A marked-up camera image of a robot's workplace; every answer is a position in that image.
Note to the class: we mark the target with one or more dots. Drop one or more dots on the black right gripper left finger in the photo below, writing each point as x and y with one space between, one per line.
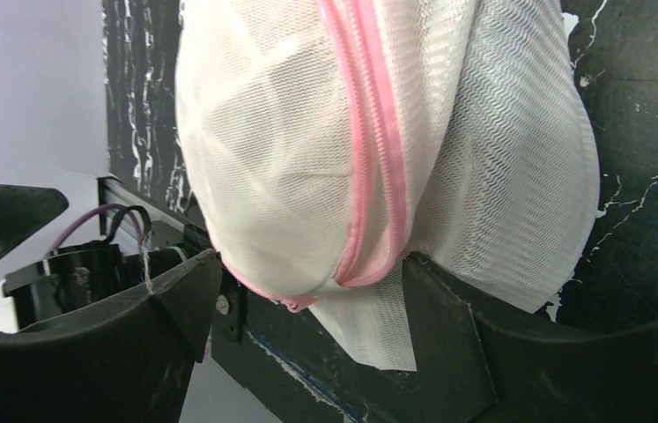
128 358

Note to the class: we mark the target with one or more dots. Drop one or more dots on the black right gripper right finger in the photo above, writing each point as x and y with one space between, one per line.
480 359

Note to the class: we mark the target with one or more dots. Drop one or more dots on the white round mesh laundry bag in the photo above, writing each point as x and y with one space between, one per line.
324 141

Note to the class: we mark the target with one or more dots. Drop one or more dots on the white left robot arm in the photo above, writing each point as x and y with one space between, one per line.
124 242

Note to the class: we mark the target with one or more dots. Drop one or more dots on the aluminium table frame rail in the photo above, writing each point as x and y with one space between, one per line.
168 227

